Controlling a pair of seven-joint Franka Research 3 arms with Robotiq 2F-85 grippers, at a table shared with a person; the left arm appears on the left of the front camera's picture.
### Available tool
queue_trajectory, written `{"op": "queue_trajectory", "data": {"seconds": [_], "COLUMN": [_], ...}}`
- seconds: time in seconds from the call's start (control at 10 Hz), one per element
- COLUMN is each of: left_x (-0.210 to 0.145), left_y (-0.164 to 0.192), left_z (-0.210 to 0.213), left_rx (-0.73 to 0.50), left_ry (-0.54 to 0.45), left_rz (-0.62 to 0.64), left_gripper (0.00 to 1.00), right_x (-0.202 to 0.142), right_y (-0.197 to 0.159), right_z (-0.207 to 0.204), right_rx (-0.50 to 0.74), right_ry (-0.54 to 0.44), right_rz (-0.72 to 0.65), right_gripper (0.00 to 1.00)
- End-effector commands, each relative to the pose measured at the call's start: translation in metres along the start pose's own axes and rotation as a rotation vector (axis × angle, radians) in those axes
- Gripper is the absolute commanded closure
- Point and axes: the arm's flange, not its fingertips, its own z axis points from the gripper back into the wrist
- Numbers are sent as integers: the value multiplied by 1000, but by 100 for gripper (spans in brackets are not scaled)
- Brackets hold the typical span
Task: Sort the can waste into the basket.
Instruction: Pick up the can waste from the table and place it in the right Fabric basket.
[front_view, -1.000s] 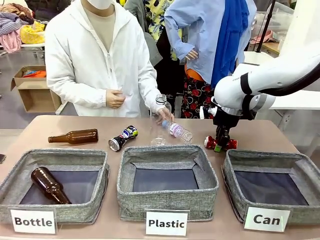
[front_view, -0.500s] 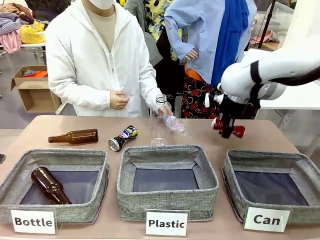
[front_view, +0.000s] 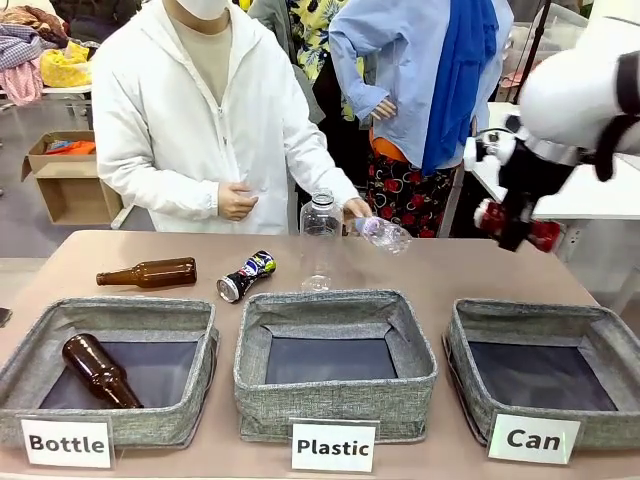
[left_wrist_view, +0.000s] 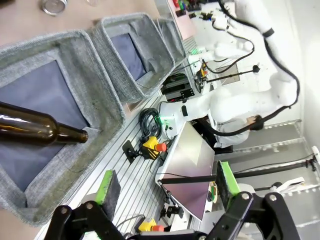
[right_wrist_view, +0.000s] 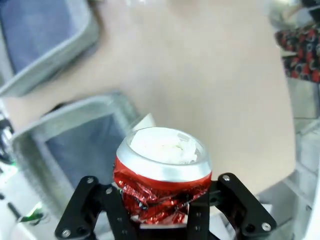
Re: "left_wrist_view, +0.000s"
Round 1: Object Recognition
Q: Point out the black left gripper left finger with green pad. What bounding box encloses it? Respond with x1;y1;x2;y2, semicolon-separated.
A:
47;169;127;240

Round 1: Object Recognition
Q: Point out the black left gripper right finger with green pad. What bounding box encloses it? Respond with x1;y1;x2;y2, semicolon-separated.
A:
206;160;301;240

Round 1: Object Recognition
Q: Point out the large grey fabric basket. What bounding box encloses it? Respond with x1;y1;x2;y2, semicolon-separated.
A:
0;29;127;228

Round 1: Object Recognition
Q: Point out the flat computer monitor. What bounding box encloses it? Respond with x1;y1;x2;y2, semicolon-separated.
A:
155;120;216;222

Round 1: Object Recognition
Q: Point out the black mounting plate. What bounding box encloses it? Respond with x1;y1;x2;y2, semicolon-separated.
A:
122;139;137;165

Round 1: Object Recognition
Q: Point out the yellow emergency stop button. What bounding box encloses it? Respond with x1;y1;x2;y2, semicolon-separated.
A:
138;218;164;234
139;136;167;161

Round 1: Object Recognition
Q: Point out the black tripod pole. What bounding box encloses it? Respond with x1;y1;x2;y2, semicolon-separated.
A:
159;157;320;185

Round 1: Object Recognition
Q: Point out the person in grey shirt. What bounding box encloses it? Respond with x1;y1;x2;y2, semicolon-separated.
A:
213;114;265;151

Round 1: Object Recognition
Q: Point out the brown glass bottle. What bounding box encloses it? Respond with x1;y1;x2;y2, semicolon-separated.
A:
0;101;90;147

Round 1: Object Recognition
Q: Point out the black control box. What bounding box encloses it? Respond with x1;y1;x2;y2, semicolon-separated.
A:
161;73;196;103

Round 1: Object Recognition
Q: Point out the pink board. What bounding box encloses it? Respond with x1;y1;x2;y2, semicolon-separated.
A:
166;0;199;41

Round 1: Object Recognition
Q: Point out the metal jar lid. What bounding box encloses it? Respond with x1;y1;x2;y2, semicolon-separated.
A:
41;0;69;16

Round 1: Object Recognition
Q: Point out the coiled black cable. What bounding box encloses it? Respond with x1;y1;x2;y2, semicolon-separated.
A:
138;107;164;139

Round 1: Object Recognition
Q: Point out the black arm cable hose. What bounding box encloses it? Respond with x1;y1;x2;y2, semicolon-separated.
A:
211;0;301;138

